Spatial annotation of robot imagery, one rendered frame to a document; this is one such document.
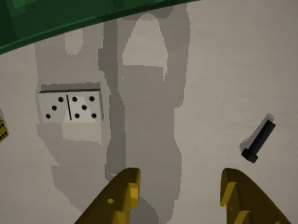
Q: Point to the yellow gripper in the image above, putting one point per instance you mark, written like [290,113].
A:
[245,201]

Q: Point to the white domino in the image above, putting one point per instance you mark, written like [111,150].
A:
[71,106]

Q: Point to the yellow die with black pips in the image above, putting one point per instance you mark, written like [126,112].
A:
[3,131]

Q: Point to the black bolt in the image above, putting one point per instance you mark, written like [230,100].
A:
[250,154]

